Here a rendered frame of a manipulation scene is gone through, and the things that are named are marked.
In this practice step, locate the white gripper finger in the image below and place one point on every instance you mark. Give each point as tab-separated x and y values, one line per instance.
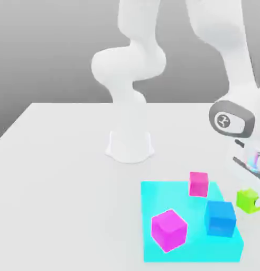
259	203

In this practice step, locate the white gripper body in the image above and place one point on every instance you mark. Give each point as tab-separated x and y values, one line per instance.
253	172

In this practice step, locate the small green cube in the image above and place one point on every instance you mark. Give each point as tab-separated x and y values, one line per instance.
245	200

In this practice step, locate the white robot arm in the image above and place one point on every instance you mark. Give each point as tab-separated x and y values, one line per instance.
130	63

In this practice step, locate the small blue cube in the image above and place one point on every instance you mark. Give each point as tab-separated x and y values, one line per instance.
220	219

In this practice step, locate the small pink cube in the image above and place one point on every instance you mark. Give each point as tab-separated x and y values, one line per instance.
198	184

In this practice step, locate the small magenta cube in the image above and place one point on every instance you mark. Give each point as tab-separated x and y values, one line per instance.
169	230

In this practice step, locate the large cyan box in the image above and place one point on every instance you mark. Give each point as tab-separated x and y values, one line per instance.
197	247

